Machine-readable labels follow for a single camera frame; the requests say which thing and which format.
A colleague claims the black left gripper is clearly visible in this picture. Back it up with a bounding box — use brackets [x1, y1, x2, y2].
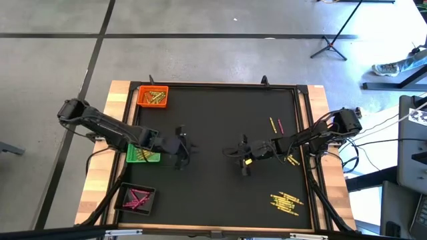
[156, 125, 199, 171]

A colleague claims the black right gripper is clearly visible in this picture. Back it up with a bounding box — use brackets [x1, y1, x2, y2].
[230, 134, 280, 177]

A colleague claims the orange plastic basket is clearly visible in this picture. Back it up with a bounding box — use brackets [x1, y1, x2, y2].
[136, 85, 169, 109]

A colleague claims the green plastic basket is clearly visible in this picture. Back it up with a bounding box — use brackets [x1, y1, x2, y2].
[125, 143, 161, 164]

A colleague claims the black plastic tray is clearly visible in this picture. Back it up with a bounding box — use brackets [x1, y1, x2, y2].
[113, 181, 157, 217]

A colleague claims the black tripod stand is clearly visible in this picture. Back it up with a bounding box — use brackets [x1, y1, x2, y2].
[309, 0, 365, 62]

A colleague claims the black desk leg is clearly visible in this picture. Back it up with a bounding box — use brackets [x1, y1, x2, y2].
[362, 63, 427, 93]

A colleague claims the black rig beam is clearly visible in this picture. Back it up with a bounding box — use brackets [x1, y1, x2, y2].
[0, 223, 427, 240]

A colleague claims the grey cabinet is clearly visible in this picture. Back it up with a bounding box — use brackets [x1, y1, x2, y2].
[379, 181, 420, 239]

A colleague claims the person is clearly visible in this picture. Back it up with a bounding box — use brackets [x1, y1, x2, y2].
[371, 46, 427, 77]

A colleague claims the grey desk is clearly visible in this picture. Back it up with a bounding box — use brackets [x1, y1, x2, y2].
[396, 94, 427, 196]

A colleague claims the grey floor object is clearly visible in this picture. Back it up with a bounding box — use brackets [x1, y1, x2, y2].
[0, 141, 26, 156]

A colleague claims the white printed paper tag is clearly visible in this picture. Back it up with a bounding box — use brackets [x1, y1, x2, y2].
[408, 107, 427, 127]

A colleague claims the grey laptop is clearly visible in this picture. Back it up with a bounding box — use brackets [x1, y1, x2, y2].
[409, 194, 427, 240]

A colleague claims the black table edge frame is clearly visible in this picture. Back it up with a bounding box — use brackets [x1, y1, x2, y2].
[99, 81, 336, 234]

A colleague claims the black cable conduit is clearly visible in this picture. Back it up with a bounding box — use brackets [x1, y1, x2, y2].
[305, 156, 356, 233]
[79, 156, 131, 227]

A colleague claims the black cable bundle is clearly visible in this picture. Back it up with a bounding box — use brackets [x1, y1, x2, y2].
[332, 133, 364, 174]

